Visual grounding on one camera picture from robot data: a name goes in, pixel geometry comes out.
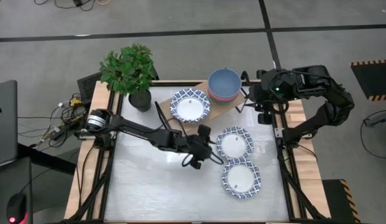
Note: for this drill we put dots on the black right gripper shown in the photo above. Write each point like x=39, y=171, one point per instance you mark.
x=270, y=90

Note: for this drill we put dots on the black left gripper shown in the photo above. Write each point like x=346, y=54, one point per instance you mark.
x=197, y=151

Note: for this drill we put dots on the blue patterned paper bowl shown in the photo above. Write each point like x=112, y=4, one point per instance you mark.
x=240, y=179
x=233, y=144
x=189, y=107

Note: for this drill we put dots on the orange plastic bowl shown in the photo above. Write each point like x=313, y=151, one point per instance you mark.
x=223, y=101

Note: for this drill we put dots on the blue plastic bowl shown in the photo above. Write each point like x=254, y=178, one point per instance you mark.
x=224, y=82

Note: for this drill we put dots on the pink plastic bowl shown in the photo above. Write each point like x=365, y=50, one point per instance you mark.
x=222, y=99

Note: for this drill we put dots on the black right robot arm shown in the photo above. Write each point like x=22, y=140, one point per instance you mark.
x=335, y=102

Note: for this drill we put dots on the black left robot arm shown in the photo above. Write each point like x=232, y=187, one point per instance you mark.
x=133, y=127

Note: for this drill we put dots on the green potted plant black pot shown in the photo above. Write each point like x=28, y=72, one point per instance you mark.
x=127, y=71

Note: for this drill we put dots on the black hazard striped floor mat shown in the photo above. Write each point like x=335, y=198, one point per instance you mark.
x=373, y=79
x=338, y=202

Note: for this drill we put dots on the black perforated box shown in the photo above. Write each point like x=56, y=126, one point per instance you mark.
x=88, y=87

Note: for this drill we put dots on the yellow connector plug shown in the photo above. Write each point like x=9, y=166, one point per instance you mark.
x=75, y=101

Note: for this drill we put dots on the black computer mouse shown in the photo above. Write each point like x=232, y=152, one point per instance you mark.
x=16, y=208

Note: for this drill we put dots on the grey laptop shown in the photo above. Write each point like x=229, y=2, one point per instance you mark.
x=4, y=121

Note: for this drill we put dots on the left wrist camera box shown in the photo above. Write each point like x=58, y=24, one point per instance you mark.
x=204, y=131

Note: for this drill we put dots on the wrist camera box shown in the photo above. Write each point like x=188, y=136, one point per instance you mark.
x=204, y=131
x=264, y=118

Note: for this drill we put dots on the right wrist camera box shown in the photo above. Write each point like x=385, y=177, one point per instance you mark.
x=264, y=118

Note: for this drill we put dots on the wooden shelf with black frame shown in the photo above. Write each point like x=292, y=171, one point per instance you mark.
x=216, y=110

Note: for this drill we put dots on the black aluminium rig frame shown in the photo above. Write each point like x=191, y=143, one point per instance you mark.
x=287, y=174

